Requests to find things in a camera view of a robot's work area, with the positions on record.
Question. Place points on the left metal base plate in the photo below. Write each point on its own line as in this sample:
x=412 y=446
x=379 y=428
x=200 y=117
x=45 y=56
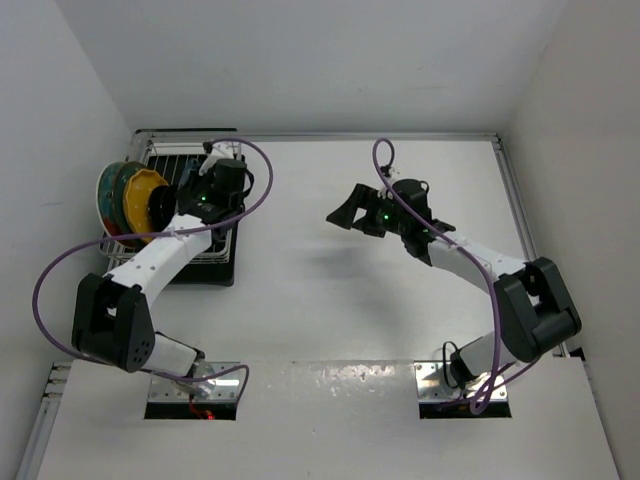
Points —
x=222 y=389

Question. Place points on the dark blue leaf-shaped dish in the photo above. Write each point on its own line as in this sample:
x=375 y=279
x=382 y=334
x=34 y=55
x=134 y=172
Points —
x=192 y=165

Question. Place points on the red and teal plate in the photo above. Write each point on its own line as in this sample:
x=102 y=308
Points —
x=105 y=200

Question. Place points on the black round plate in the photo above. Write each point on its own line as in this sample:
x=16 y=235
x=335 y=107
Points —
x=161 y=206

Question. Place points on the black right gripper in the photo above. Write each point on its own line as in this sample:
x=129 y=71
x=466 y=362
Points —
x=363 y=196

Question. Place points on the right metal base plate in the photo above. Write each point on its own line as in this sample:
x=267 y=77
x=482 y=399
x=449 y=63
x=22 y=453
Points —
x=435 y=384

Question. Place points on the metal base plate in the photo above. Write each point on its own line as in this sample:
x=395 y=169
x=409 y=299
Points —
x=222 y=389
x=435 y=384

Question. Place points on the yellow polka dot plate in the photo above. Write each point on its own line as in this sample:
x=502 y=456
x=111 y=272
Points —
x=136 y=199

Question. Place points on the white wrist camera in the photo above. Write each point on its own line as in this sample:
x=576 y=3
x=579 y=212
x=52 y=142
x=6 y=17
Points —
x=219 y=150
x=389 y=176

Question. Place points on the metal wire dish rack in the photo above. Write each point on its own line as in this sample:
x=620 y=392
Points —
x=170 y=161

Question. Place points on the black drip tray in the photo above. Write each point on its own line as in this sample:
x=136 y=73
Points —
x=215 y=272

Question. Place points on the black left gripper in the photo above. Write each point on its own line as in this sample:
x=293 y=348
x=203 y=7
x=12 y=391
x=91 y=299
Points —
x=185 y=192

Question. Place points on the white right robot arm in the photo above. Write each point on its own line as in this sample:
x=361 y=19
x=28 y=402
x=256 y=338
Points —
x=536 y=310

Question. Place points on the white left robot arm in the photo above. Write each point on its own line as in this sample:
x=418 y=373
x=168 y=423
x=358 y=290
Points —
x=112 y=319

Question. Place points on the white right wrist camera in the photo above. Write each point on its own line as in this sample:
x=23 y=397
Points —
x=389 y=176

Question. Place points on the teal round floral plate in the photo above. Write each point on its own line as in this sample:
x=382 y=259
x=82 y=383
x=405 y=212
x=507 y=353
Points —
x=124 y=174

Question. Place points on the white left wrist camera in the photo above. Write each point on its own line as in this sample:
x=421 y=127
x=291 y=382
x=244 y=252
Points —
x=219 y=150

